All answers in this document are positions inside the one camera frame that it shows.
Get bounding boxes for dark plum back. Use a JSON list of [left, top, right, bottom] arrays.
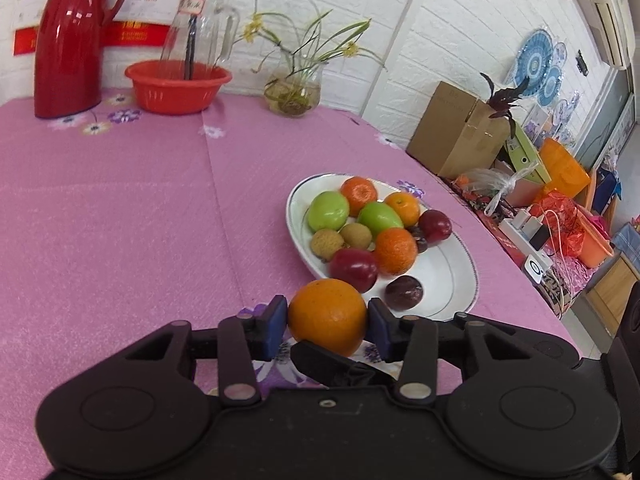
[[384, 275, 424, 311]]

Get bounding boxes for dark plum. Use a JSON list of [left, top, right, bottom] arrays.
[[408, 226, 428, 254], [384, 275, 424, 311]]

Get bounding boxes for large smooth orange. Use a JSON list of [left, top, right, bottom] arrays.
[[288, 278, 367, 356]]

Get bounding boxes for red plum back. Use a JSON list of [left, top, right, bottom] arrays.
[[329, 248, 378, 294]]

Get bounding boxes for red plum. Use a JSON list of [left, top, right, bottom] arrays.
[[329, 248, 378, 294], [418, 209, 452, 246]]

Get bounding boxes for dark plum front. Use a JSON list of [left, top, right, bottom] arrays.
[[408, 226, 428, 254]]

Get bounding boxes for bumpy tangerine front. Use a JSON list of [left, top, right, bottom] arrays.
[[373, 228, 418, 275]]

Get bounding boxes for bumpy tangerine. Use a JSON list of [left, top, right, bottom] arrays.
[[373, 228, 418, 275], [340, 176, 378, 218]]

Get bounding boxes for brown longan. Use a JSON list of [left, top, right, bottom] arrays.
[[309, 229, 345, 262], [340, 222, 373, 250]]

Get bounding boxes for smooth orange back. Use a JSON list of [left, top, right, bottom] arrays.
[[384, 192, 421, 228]]

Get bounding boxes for green mango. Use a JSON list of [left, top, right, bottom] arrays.
[[357, 202, 404, 238], [307, 191, 349, 232]]

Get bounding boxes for bumpy tangerine back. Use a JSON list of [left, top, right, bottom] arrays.
[[340, 176, 378, 218]]

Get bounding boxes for white porcelain plate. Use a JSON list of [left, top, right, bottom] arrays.
[[285, 174, 478, 321]]

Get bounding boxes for white power strip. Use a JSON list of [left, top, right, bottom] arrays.
[[498, 209, 552, 285]]

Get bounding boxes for red plastic bag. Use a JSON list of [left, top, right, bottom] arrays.
[[529, 191, 585, 258]]

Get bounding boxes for clear plastic bag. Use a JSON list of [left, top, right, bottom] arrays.
[[461, 162, 540, 216]]

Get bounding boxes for orange plastic bin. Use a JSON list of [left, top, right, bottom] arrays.
[[578, 209, 614, 269]]

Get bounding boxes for pink floral tablecloth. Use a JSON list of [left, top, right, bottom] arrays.
[[1, 91, 565, 479]]

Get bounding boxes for green folder box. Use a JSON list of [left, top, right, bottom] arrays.
[[504, 125, 551, 184]]

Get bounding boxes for orange plastic bag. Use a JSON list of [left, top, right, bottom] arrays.
[[539, 139, 591, 198]]

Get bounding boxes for cardboard box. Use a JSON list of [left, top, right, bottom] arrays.
[[406, 81, 511, 180]]

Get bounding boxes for dark purple leaf plant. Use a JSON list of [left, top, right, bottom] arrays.
[[480, 73, 529, 138]]

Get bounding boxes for glass vase with plant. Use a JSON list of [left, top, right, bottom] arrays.
[[235, 0, 385, 118]]

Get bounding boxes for red plastic basket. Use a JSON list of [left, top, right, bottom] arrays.
[[125, 60, 232, 116]]

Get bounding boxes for clear glass pitcher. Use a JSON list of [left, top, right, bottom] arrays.
[[158, 0, 240, 80]]

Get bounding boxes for red thermos jug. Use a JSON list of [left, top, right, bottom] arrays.
[[34, 0, 125, 119]]

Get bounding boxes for white air conditioner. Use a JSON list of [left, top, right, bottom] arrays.
[[577, 0, 636, 70]]

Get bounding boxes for blue decorative wall plates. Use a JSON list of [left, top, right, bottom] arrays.
[[510, 28, 568, 107]]

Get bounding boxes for wall calendar poster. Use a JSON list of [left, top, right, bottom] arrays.
[[12, 0, 216, 58]]

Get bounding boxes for white wall pipe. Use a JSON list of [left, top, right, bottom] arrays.
[[360, 0, 424, 122]]

